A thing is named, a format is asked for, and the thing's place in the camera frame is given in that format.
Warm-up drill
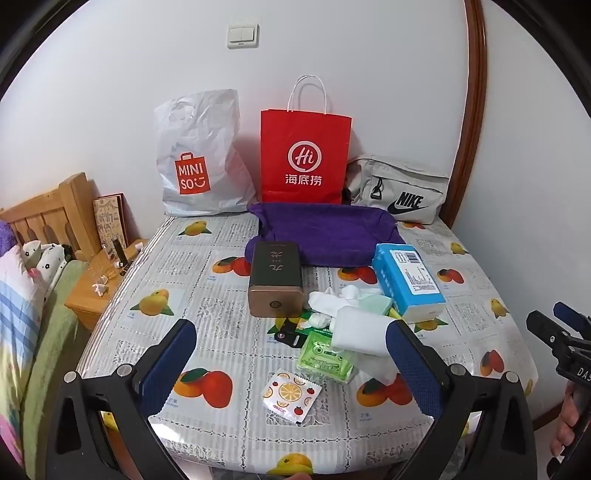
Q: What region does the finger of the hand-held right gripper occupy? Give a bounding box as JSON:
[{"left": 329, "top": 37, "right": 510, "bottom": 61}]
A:
[
  {"left": 553, "top": 301, "right": 591, "bottom": 337},
  {"left": 526, "top": 310, "right": 573, "bottom": 365}
]

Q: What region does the red paper bag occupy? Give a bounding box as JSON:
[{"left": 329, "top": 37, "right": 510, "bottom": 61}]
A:
[{"left": 260, "top": 75, "right": 352, "bottom": 205}]

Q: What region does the brown wooden door frame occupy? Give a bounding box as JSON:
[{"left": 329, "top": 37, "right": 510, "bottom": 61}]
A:
[{"left": 450, "top": 0, "right": 489, "bottom": 229}]

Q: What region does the striped colourful bedding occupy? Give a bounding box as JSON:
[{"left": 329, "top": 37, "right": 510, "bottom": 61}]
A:
[{"left": 0, "top": 244, "right": 47, "bottom": 370}]

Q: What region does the blue tissue pack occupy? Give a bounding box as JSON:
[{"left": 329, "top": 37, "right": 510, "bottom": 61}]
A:
[{"left": 372, "top": 243, "right": 448, "bottom": 321}]

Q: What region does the person's right hand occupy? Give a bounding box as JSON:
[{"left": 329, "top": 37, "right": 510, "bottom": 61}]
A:
[{"left": 556, "top": 387, "right": 583, "bottom": 457}]

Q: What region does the wooden headboard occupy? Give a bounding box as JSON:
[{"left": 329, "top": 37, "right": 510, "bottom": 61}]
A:
[{"left": 0, "top": 172, "right": 101, "bottom": 261}]

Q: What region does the brown patterned box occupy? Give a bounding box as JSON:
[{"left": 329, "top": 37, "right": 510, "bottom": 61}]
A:
[{"left": 92, "top": 193, "right": 129, "bottom": 259}]

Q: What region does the orange-print white packet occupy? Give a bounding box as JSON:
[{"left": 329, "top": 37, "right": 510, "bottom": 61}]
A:
[{"left": 262, "top": 368, "right": 322, "bottom": 424}]

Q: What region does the purple towel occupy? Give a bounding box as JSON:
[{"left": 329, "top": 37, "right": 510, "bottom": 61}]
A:
[{"left": 247, "top": 202, "right": 404, "bottom": 268}]

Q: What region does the dark green tin box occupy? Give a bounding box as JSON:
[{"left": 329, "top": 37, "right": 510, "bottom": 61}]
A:
[{"left": 247, "top": 240, "right": 305, "bottom": 319}]

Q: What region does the spotted white plush toy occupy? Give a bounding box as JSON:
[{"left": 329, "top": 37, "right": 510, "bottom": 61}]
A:
[
  {"left": 36, "top": 244, "right": 70, "bottom": 296},
  {"left": 21, "top": 240, "right": 43, "bottom": 271}
]

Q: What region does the green bed blanket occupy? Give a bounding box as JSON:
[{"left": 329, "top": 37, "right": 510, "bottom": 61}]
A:
[{"left": 21, "top": 258, "right": 88, "bottom": 462}]

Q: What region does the white plastic shopping bag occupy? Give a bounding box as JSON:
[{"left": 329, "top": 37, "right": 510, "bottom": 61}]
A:
[{"left": 154, "top": 89, "right": 256, "bottom": 217}]

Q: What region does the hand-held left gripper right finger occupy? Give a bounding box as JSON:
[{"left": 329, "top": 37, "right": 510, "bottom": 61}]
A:
[{"left": 387, "top": 319, "right": 539, "bottom": 480}]

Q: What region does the grey waist bag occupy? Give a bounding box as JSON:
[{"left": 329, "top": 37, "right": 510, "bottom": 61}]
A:
[{"left": 344, "top": 154, "right": 451, "bottom": 225}]

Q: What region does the green wet wipes pack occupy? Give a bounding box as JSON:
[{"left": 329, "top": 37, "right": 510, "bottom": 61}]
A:
[{"left": 295, "top": 329, "right": 356, "bottom": 384}]

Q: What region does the wooden nightstand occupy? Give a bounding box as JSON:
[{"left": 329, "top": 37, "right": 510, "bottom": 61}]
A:
[{"left": 65, "top": 239, "right": 149, "bottom": 330}]

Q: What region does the white light switch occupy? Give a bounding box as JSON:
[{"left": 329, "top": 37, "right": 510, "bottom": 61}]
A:
[{"left": 227, "top": 25, "right": 260, "bottom": 48}]

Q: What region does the white cloth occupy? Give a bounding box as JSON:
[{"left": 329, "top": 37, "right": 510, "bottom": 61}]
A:
[{"left": 331, "top": 307, "right": 399, "bottom": 385}]

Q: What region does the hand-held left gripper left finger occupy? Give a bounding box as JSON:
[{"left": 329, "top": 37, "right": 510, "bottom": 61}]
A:
[{"left": 46, "top": 318, "right": 199, "bottom": 480}]

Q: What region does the fruit print tablecloth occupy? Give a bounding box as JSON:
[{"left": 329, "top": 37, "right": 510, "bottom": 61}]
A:
[{"left": 76, "top": 215, "right": 539, "bottom": 480}]

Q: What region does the black snap strap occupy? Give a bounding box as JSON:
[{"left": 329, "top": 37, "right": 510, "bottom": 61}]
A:
[{"left": 269, "top": 316, "right": 308, "bottom": 349}]

